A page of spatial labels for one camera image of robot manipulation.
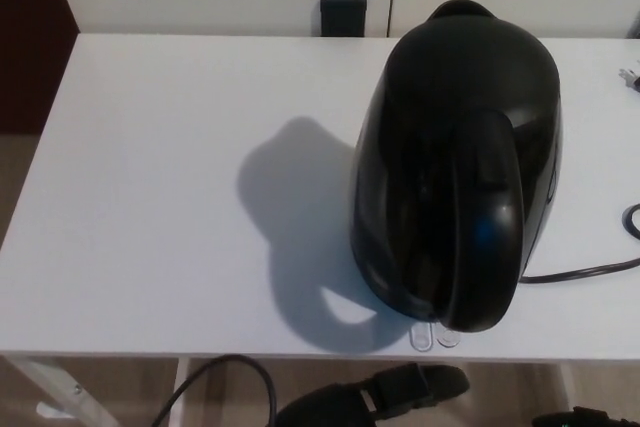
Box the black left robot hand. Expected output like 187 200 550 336
272 362 471 427

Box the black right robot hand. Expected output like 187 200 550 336
531 405 640 427

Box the black electric kettle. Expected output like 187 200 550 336
351 0 569 335

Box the clear elongated plastic tab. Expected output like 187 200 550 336
408 320 436 350

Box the clear round plastic tab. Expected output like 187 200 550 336
434 326 461 348

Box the dark maroon panel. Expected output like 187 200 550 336
0 0 82 136

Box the black robot wrist cable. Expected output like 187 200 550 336
151 353 276 427

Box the black power cord with plug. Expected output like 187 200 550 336
518 66 640 285

